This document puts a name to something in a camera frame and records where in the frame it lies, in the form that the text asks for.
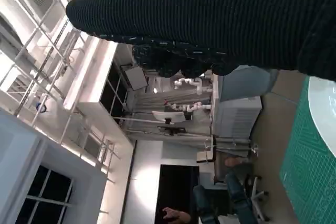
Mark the person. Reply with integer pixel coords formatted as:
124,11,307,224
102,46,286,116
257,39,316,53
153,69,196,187
160,155,259,224

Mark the white curved monitor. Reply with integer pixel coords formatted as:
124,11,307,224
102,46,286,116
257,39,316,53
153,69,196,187
152,110,185,124

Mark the dark paned window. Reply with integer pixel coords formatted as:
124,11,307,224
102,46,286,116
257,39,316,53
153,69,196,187
19,165,74,224

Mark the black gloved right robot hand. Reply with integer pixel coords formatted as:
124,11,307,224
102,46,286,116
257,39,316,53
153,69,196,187
65,0,336,82

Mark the silver metal frame with castors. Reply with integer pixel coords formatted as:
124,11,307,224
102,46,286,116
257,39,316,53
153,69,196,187
204,134,260,166

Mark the white office chair base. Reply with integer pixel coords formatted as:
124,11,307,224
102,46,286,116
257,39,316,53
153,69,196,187
244,175,270,221

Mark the green cutting mat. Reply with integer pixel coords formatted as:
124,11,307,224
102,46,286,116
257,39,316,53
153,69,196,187
279,74,336,224

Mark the white cabinet with vent slots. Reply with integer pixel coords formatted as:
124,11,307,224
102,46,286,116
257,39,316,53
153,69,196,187
211,95,263,141

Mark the white square plate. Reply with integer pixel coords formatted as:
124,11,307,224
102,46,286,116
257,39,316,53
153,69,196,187
308,76,336,157

